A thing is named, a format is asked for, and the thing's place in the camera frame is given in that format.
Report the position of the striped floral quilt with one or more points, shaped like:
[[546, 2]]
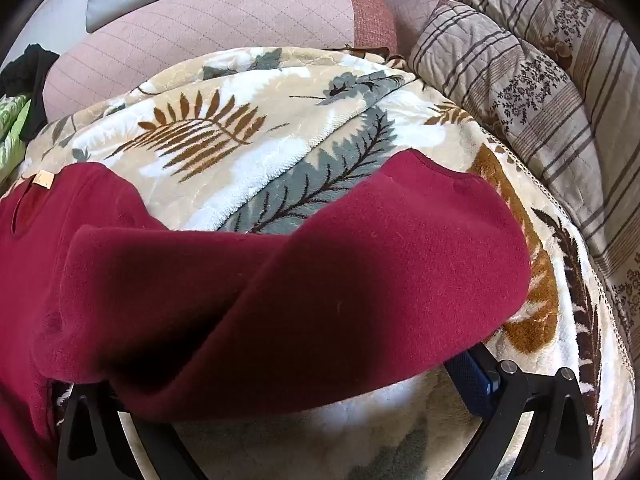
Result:
[[525, 85]]

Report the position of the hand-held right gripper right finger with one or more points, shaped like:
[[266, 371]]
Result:
[[472, 385]]

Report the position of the black cloth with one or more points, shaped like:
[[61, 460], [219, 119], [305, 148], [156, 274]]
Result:
[[35, 85]]

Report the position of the green patterned pillow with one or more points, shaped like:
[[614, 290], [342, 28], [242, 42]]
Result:
[[12, 125]]

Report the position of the dark red fleece sweater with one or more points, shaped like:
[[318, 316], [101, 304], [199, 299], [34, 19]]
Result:
[[300, 285]]

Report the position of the leaf print fleece blanket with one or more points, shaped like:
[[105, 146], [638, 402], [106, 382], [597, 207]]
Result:
[[210, 130]]

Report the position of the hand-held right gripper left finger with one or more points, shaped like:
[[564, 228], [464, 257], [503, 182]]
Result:
[[95, 435]]

